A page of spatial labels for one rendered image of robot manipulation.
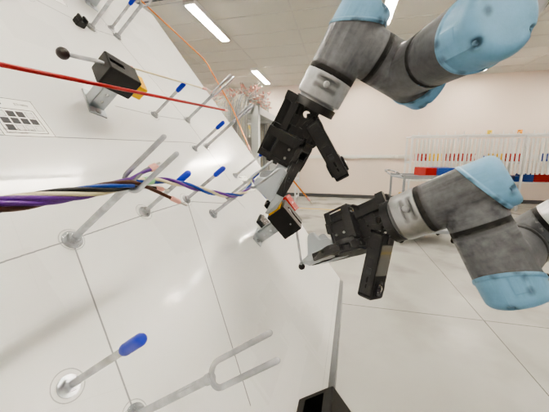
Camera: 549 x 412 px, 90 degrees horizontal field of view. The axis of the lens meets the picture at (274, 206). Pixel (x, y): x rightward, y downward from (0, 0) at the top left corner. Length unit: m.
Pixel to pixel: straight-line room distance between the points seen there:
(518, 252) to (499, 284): 0.04
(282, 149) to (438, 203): 0.25
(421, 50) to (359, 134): 8.19
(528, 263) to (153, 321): 0.43
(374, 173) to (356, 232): 8.13
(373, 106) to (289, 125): 8.23
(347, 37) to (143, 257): 0.39
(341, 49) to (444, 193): 0.25
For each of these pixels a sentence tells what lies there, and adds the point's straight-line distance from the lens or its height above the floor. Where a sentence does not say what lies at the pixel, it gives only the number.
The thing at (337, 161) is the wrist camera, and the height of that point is 1.24.
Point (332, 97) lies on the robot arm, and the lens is 0.46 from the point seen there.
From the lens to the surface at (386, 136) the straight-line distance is 8.65.
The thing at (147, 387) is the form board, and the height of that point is 1.05.
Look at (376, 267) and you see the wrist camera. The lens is 0.49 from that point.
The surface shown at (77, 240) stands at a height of 1.17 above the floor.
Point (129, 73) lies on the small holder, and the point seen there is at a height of 1.35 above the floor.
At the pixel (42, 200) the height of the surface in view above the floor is 1.22.
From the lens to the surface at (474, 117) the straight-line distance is 9.23.
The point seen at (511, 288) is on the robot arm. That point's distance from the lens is 0.45.
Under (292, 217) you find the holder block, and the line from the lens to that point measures 0.52.
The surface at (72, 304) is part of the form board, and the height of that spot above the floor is 1.13.
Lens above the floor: 1.25
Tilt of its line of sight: 10 degrees down
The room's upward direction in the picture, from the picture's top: straight up
